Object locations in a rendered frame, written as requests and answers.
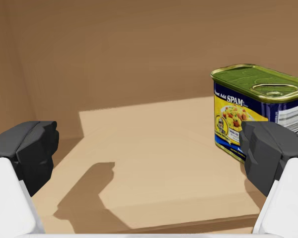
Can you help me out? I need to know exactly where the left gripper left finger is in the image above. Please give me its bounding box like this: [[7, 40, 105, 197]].
[[0, 120, 60, 235]]

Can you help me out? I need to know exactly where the green and blue rectangular can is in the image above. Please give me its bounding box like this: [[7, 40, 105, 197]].
[[210, 63, 298, 164]]

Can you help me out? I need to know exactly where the pale wooden shelf unit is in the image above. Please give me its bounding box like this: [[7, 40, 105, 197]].
[[0, 0, 298, 235]]

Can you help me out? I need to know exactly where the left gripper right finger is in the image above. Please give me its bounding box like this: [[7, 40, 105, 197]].
[[239, 120, 298, 235]]

